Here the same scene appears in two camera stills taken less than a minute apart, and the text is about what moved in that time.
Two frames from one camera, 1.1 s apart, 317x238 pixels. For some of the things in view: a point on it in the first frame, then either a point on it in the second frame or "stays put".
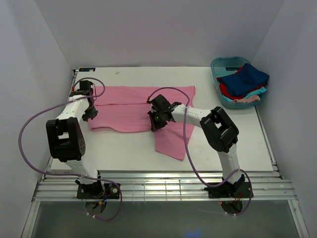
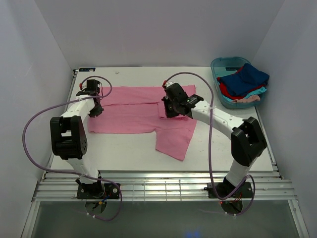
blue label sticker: [87, 69] stays put
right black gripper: [153, 121] -> [169, 109]
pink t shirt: [126, 108] stays put
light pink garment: [249, 98] stays put
